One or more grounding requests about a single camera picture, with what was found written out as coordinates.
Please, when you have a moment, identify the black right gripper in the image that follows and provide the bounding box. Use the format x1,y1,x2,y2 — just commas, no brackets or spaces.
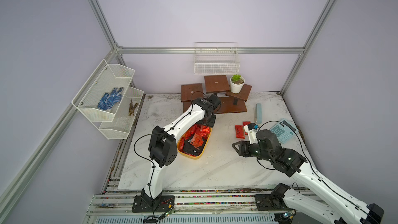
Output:
232,140,272,161

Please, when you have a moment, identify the red tea bag packet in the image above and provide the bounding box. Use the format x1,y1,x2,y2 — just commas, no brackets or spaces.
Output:
243,121,251,135
235,125,245,139

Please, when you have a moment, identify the yellow plastic storage box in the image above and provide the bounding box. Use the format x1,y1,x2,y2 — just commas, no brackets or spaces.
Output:
177,124,212,159

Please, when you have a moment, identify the black tea bag packet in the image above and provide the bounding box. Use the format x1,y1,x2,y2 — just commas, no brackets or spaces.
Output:
182,141,205,157

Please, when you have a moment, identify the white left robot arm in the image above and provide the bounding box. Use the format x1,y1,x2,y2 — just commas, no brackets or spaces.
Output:
132,94,221,213

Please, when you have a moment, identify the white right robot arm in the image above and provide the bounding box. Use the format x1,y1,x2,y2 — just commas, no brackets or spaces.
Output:
232,137,384,224

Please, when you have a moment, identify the teal calculator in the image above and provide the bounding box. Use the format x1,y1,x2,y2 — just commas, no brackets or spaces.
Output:
271,119,297,144

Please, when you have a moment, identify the brown wooden tiered stand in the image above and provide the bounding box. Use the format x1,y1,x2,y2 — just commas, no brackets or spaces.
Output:
180,75,252,114

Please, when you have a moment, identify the pale green eraser block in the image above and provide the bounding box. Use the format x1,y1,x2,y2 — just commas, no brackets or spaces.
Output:
255,103,262,124

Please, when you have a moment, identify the white potted green plant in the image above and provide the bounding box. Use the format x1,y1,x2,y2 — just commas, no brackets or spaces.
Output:
230,74,245,94

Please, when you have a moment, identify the brown twig bundle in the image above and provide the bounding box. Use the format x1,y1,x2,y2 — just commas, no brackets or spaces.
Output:
129,99,139,116

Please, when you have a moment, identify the lower white mesh shelf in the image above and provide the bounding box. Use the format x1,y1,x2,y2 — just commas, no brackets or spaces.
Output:
93,87,144,140

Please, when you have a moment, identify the white mesh shelf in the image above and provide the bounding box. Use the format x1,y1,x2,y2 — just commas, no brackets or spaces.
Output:
72,60,135,122
93,87,144,140

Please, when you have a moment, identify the blue dotted work glove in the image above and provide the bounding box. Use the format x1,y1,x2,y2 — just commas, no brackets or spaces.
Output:
97,87,124,111

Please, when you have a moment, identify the upper white mesh shelf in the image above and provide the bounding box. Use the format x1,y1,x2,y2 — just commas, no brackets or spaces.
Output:
72,60,135,122

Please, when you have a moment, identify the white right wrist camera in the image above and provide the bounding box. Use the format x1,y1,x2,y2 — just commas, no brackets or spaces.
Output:
244,123,258,144

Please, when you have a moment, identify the white wire wall basket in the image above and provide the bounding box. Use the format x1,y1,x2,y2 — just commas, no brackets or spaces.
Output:
193,42,240,76

